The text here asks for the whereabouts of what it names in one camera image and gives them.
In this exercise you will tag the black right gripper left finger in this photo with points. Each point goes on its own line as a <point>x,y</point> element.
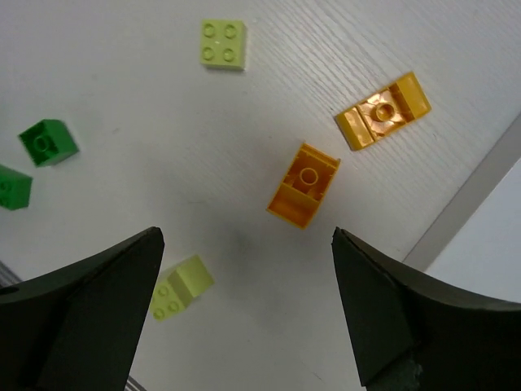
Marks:
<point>78,327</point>

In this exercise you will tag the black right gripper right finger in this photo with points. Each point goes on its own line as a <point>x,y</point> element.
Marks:
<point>410,331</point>

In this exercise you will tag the yellow lego brick slope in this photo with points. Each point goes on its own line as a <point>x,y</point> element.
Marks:
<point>304,186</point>

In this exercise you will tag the yellow long lego brick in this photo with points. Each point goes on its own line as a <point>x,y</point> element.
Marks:
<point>384,112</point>

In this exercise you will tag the light green lego near centre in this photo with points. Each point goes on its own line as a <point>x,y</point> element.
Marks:
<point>178,286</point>

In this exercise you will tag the green lego brick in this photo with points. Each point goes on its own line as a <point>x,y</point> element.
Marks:
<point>15,189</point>

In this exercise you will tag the dark green square lego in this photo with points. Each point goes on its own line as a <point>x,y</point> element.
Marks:
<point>48,142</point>

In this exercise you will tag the light green square lego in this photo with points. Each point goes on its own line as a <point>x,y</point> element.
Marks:
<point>223,44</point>

